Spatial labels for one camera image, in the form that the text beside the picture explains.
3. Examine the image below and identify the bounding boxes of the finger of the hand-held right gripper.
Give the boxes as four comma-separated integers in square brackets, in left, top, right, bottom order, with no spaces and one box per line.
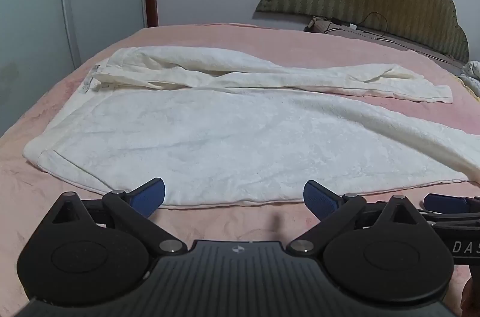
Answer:
[422,193,480,226]

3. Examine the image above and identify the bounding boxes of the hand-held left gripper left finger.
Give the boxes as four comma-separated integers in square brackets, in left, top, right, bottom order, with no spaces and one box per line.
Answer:
[47,178,188,258]

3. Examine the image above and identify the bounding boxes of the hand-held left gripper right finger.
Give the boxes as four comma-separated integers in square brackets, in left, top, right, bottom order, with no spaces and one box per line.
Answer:
[287,179,436,258]

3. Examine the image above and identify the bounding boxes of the white pants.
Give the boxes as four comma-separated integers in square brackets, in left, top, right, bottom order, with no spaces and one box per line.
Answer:
[22,46,480,208]

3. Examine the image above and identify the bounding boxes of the person's right hand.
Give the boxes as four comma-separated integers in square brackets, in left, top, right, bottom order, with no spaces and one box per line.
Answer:
[460,277,480,317]

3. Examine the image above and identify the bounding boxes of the white crumpled cloth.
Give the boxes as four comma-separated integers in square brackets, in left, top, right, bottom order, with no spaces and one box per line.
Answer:
[459,61,480,96]

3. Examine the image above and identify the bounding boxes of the brown pillow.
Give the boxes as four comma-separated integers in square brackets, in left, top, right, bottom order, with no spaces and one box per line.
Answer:
[304,16,466,67]

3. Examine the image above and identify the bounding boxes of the pink bed blanket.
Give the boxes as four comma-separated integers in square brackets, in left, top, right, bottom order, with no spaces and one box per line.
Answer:
[0,22,480,317]

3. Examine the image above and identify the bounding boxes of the thin black cable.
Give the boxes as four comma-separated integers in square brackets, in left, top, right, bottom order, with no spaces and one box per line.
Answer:
[330,12,391,39]

